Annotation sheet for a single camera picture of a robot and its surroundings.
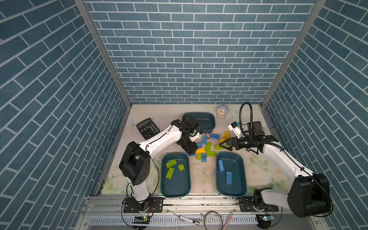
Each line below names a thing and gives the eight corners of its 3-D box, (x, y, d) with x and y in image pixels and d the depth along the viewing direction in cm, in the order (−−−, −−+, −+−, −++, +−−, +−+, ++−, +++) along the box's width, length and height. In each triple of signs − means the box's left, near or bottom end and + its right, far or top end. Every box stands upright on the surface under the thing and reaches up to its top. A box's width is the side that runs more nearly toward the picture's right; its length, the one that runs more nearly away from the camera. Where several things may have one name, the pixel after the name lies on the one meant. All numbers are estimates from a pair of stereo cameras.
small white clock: (217, 119, 113) (218, 112, 107) (215, 111, 118) (217, 104, 112) (226, 119, 113) (229, 112, 107) (225, 111, 118) (227, 104, 112)
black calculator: (146, 140, 101) (144, 138, 98) (137, 127, 108) (135, 124, 105) (160, 132, 105) (159, 129, 103) (150, 120, 112) (149, 117, 110)
